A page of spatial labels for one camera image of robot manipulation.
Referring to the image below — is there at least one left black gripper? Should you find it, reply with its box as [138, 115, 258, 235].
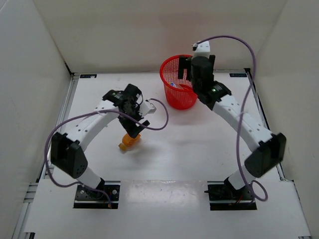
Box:
[117, 104, 149, 138]

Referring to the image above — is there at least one orange plastic bottle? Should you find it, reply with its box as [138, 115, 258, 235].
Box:
[118, 133, 141, 151]

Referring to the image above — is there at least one clear bottle blue cap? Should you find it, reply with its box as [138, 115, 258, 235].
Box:
[169, 82, 192, 92]

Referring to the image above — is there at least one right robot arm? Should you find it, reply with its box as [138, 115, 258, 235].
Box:
[178, 55, 286, 199]

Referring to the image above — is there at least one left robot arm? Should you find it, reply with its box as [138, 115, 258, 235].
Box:
[50, 84, 156, 199]

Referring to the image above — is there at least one red mesh plastic bin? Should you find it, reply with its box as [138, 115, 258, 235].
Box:
[159, 55, 197, 110]

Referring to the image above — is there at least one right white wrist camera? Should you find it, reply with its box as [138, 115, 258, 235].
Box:
[192, 41, 210, 59]

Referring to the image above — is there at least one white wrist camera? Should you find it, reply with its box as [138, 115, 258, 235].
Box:
[192, 41, 210, 59]
[139, 100, 157, 117]

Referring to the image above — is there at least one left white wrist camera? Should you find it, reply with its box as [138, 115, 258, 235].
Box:
[139, 100, 157, 117]

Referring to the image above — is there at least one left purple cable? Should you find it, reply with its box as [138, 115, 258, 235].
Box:
[44, 98, 169, 207]

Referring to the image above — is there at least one purple cable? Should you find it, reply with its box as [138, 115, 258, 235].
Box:
[44, 98, 169, 207]
[196, 35, 269, 201]

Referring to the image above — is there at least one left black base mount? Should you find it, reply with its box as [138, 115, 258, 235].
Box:
[73, 182, 121, 210]

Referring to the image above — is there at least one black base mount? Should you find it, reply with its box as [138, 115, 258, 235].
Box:
[73, 182, 121, 210]
[204, 181, 257, 211]

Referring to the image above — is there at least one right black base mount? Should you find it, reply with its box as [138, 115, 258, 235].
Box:
[204, 181, 257, 211]

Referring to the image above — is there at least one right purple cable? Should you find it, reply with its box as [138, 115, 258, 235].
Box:
[196, 35, 269, 201]

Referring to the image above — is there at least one left aluminium frame rail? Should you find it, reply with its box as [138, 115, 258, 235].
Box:
[11, 73, 79, 239]

